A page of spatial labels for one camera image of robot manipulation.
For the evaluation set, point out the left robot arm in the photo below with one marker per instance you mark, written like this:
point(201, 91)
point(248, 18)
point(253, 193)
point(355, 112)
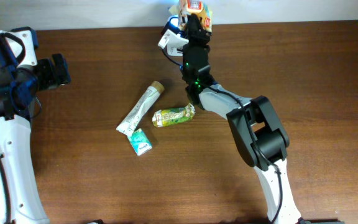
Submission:
point(22, 76)

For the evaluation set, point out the yellow snack bag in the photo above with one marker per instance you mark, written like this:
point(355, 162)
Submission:
point(183, 9)

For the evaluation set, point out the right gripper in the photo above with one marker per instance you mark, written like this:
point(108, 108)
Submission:
point(196, 38)

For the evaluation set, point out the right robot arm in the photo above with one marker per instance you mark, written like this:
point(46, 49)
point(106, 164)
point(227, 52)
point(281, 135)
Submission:
point(259, 135)

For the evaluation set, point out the green drink carton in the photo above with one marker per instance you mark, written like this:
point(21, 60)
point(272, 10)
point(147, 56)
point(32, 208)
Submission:
point(168, 117)

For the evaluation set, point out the white tube with wooden cap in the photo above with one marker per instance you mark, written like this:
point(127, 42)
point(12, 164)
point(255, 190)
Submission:
point(149, 97)

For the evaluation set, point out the teal tissue pack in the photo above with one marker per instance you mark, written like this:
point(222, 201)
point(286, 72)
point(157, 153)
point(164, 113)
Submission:
point(139, 142)

